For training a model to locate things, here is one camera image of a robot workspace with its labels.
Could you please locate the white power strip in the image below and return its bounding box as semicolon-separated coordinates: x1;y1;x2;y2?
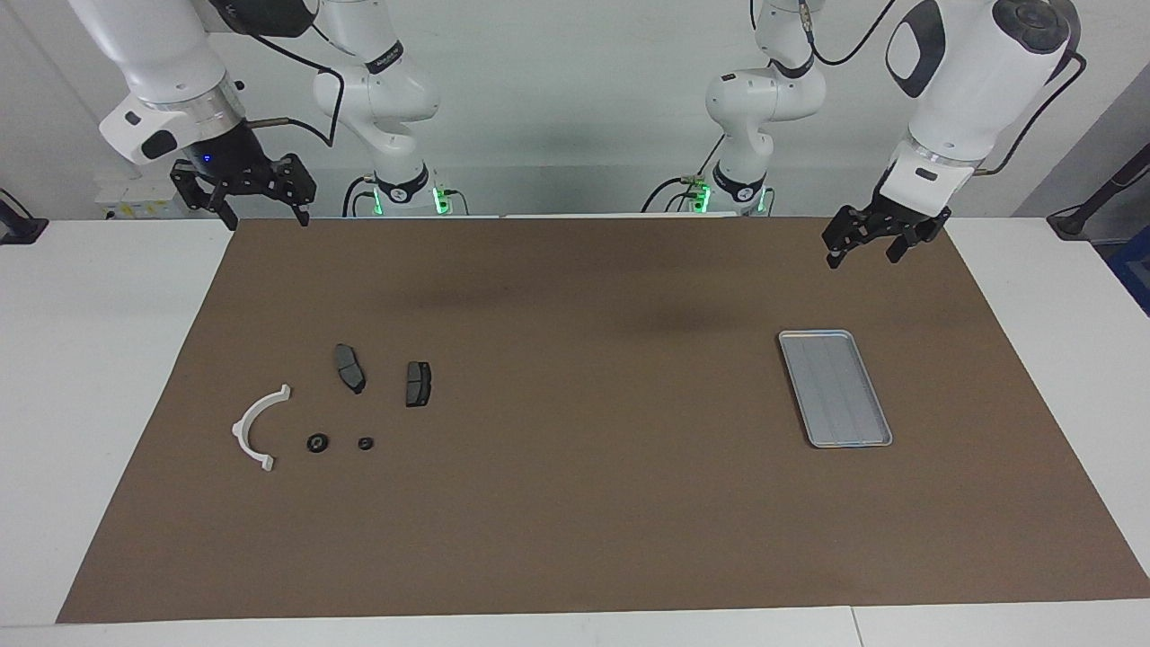
94;175;185;222

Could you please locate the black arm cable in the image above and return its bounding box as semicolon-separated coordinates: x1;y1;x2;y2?
795;0;1088;176
235;22;348;149

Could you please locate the silver metal tray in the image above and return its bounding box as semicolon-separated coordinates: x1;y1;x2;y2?
777;329;894;449

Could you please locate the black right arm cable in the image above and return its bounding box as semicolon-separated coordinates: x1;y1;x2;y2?
235;22;348;149

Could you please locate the blue box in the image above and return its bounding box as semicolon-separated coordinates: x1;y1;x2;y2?
1105;225;1150;317

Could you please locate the long dark brake pad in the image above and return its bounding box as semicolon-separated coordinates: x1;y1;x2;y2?
333;343;367;395

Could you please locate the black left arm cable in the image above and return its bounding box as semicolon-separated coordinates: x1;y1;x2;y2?
795;0;1088;176

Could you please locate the black base cable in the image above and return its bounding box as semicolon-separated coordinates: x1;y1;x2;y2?
341;175;383;217
641;135;725;215

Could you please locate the white curved plastic bracket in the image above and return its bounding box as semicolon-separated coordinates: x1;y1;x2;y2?
231;384;293;474

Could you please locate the black clamp stand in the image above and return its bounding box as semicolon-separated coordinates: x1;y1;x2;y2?
0;187;50;246
1047;142;1150;242

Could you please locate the brown table mat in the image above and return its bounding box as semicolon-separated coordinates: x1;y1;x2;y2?
56;216;1150;625

